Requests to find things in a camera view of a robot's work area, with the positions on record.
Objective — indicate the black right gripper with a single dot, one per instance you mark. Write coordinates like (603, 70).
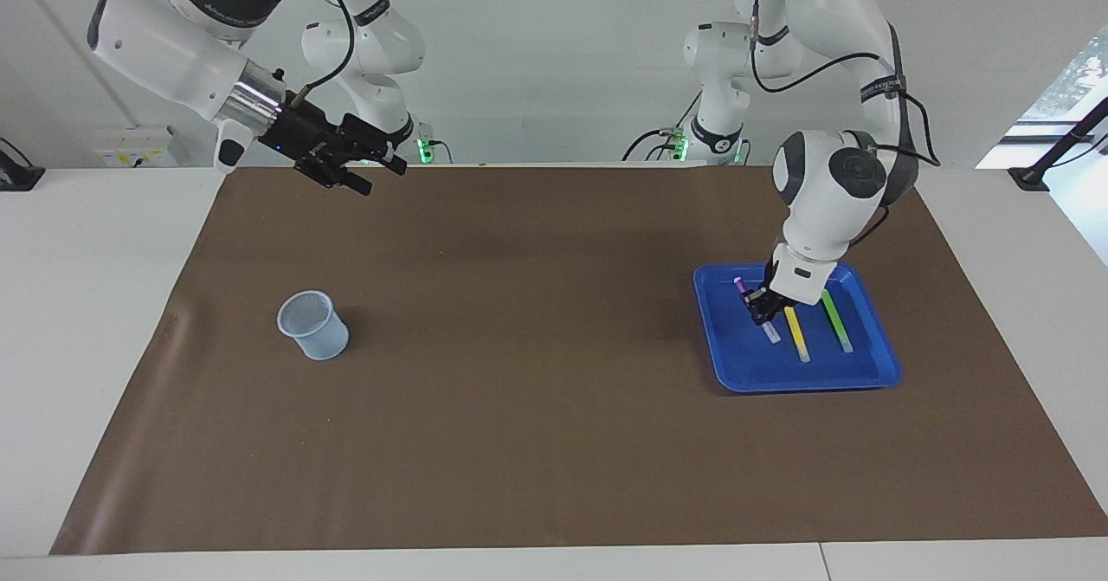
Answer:
(307, 139)

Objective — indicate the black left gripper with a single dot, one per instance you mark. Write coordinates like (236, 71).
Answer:
(769, 295)

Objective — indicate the purple pen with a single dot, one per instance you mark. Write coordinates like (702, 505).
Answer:
(740, 284)

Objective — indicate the yellow pen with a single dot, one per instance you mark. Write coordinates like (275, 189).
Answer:
(798, 334)

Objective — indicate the green pen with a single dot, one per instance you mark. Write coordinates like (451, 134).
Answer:
(838, 326)

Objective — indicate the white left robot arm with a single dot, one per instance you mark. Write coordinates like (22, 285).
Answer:
(822, 191)

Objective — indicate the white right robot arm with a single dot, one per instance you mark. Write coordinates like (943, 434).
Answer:
(164, 40)

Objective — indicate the blue plastic tray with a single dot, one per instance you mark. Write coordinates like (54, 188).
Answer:
(779, 373)

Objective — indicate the light blue mesh pen cup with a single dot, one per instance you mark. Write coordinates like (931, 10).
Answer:
(325, 338)

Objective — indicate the brown table mat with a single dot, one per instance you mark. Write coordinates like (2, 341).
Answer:
(537, 442)

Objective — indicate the black clamp stand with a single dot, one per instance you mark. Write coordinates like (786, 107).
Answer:
(1052, 152)

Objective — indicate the black table clamp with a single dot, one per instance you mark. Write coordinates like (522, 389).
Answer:
(17, 174)

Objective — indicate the window with green foliage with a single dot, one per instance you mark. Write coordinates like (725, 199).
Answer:
(1073, 79)

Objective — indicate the white wall socket box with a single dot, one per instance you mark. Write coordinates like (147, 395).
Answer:
(130, 148)

